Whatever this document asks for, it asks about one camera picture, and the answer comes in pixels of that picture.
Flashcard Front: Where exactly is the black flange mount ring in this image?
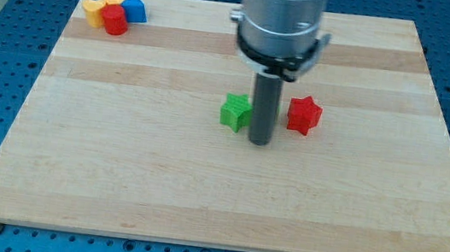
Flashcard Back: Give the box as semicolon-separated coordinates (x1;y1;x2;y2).
236;25;331;83

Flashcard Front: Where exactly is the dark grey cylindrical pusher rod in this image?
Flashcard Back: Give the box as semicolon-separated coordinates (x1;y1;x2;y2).
248;74;283;146

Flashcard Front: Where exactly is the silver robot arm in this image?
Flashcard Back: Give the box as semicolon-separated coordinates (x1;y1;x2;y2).
230;0;330;146

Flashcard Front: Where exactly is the green star block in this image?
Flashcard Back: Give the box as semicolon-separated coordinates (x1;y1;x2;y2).
219;93;253;132

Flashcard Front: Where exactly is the red star block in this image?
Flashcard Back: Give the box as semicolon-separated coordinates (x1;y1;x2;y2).
286;96;324;136

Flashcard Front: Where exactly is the wooden board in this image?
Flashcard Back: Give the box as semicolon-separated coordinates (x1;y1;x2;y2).
0;0;450;252

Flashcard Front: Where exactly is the blue triangular block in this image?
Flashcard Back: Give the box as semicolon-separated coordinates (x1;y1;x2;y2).
121;0;148;23

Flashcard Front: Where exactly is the red cylinder block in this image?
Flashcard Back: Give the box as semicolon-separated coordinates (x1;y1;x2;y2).
101;4;128;36

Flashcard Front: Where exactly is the yellow heart block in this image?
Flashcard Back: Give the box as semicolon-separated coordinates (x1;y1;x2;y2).
81;0;106;28

